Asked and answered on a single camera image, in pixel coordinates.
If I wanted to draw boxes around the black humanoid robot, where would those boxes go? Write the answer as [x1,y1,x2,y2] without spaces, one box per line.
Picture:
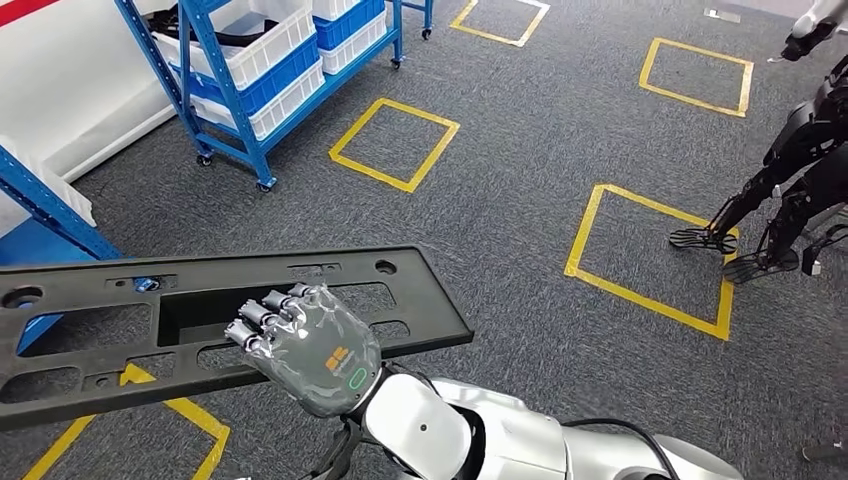
[667,0,848,285]

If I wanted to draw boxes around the white car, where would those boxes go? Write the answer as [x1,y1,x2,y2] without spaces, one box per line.
[0,0,180,236]

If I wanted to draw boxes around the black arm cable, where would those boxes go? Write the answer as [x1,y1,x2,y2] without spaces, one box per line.
[563,418,684,480]

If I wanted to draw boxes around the white plastic bin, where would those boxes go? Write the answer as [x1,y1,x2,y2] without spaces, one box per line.
[150,0,318,92]
[311,0,364,22]
[319,7,389,76]
[190,58,327,142]

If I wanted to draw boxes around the blue metal shelf rack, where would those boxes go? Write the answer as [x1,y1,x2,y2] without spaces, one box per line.
[0,142,160,356]

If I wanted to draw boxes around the black plastic plate frame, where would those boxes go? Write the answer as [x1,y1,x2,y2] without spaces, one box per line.
[0,245,476,433]

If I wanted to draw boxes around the red barrier belt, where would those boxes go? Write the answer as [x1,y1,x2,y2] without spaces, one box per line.
[0,0,61,29]

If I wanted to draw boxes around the blue wheeled shelf rack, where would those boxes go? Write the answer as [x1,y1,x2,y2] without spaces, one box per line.
[113,0,435,193]

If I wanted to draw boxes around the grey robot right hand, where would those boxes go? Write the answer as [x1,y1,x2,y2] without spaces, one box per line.
[223,282,386,420]

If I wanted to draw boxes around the black curved car part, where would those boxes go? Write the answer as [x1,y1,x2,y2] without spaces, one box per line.
[146,9,280,49]

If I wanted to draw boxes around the blue plastic bin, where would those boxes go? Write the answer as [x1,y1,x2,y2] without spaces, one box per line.
[312,0,387,52]
[168,33,324,117]

